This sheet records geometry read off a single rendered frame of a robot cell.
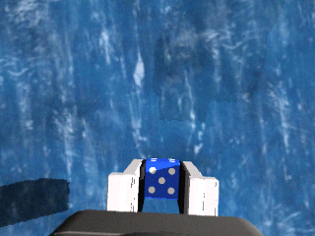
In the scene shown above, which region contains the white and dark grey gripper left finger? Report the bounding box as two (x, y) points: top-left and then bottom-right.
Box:
(106, 159), (146, 211)

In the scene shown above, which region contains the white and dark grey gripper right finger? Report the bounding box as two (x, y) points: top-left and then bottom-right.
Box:
(177, 161), (219, 215)

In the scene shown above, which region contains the blue die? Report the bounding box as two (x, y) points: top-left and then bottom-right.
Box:
(144, 158), (180, 200)

